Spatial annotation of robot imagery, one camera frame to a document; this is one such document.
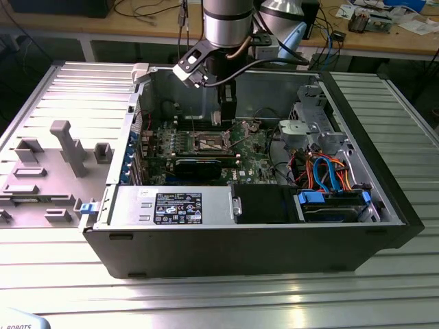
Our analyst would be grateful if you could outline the silver drive cage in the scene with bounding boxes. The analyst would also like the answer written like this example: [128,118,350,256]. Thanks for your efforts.
[276,84,348,154]

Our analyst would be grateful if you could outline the white papers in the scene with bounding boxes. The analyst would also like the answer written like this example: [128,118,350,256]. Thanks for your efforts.
[394,19,437,37]

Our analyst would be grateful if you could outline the blue flat wire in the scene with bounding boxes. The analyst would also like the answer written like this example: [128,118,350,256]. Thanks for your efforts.
[313,156,344,193]

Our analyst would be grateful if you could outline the orange wire bundle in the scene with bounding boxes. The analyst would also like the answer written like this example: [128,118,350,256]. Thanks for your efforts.
[290,150,356,193]

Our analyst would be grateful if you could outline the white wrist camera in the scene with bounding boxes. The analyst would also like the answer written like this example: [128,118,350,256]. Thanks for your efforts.
[172,42,214,89]

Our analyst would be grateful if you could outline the blue plastic latch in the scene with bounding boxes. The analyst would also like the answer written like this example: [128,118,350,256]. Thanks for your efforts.
[80,201,99,217]

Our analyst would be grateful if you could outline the copper heat sink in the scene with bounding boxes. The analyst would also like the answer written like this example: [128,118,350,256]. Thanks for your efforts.
[347,8,370,34]

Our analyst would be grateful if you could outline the blue box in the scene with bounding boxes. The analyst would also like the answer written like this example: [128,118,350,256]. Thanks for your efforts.
[383,0,429,10]

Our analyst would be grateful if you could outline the grey metal device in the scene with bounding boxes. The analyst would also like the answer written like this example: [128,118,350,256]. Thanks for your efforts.
[368,12,394,34]

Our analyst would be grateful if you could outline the grey parts rack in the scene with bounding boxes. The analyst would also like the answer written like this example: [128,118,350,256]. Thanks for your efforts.
[0,119,115,230]

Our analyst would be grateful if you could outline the black graphics card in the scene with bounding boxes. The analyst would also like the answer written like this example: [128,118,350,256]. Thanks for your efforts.
[173,156,224,180]

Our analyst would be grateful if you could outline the pale case latch handle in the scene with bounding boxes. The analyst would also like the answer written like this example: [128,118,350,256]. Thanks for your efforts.
[131,62,152,85]

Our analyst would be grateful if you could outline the green motherboard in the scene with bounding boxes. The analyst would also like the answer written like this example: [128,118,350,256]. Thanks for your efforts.
[140,116,277,188]

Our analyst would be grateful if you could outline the silver power supply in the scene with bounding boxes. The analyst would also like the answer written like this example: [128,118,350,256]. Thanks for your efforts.
[93,186,238,230]

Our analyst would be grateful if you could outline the CPU socket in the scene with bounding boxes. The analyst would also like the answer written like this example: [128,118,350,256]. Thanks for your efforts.
[193,129,236,154]

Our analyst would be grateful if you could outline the black tower box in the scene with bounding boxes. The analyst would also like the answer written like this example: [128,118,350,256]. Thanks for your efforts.
[302,0,320,41]

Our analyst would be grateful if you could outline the wooden workbench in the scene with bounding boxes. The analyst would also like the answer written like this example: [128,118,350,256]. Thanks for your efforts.
[0,0,439,62]

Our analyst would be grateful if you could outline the hard disk in blue carrier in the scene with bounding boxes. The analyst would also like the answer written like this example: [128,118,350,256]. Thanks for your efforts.
[294,189,374,224]

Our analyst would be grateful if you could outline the metal socket cover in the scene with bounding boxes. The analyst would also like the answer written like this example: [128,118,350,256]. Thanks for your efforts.
[220,119,239,150]

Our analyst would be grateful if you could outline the black PC case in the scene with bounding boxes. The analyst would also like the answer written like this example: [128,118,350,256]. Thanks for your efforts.
[82,62,426,280]

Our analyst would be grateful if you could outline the black camera cable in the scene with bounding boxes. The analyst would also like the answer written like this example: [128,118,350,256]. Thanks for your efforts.
[200,56,311,88]

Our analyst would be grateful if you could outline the black equipment box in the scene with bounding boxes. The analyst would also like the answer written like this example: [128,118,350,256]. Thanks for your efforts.
[10,0,111,19]

